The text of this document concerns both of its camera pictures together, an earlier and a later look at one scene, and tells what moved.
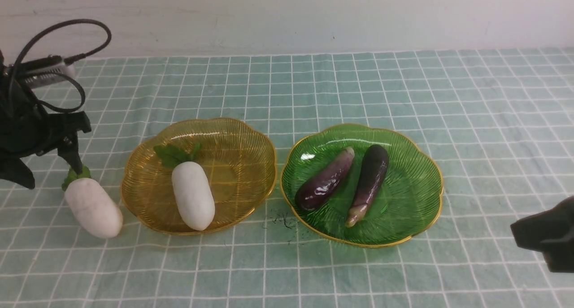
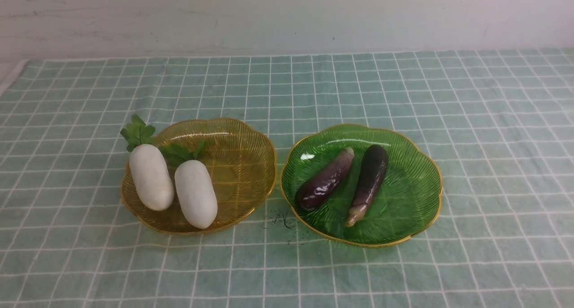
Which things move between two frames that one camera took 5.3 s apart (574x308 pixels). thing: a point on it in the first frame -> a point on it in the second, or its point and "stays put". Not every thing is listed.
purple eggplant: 375,162 stays put
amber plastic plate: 242,162 stays put
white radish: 90,205 -> 152,183
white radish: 192,187 stays put
